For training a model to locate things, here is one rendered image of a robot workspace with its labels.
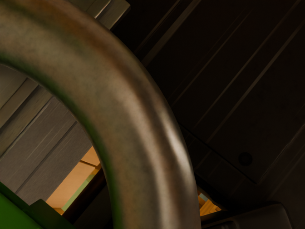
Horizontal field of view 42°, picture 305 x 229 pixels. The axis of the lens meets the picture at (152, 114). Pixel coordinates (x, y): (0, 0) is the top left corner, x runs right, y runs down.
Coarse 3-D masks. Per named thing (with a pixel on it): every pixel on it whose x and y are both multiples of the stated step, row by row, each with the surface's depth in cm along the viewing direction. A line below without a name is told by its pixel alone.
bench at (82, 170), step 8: (88, 152) 93; (80, 160) 95; (88, 160) 96; (96, 160) 101; (80, 168) 95; (88, 168) 100; (72, 176) 94; (80, 176) 99; (64, 184) 94; (72, 184) 98; (80, 184) 103; (56, 192) 93; (64, 192) 97; (72, 192) 102; (48, 200) 92; (56, 200) 96; (64, 200) 101
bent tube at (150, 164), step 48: (0, 0) 12; (48, 0) 13; (0, 48) 13; (48, 48) 12; (96, 48) 13; (96, 96) 12; (144, 96) 13; (96, 144) 13; (144, 144) 12; (144, 192) 12; (192, 192) 13
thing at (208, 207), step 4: (200, 192) 395; (200, 200) 337; (208, 200) 335; (200, 204) 334; (204, 204) 330; (208, 204) 331; (212, 204) 333; (200, 208) 336; (204, 208) 326; (208, 208) 328; (212, 208) 336; (216, 208) 349; (200, 212) 321; (204, 212) 323; (208, 212) 325; (212, 212) 333
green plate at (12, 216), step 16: (0, 192) 16; (0, 208) 15; (16, 208) 15; (32, 208) 16; (48, 208) 23; (0, 224) 15; (16, 224) 15; (32, 224) 15; (48, 224) 16; (64, 224) 22
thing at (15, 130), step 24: (72, 0) 18; (96, 0) 18; (120, 0) 18; (0, 72) 18; (0, 96) 18; (24, 96) 17; (48, 96) 18; (0, 120) 17; (24, 120) 18; (0, 144) 18
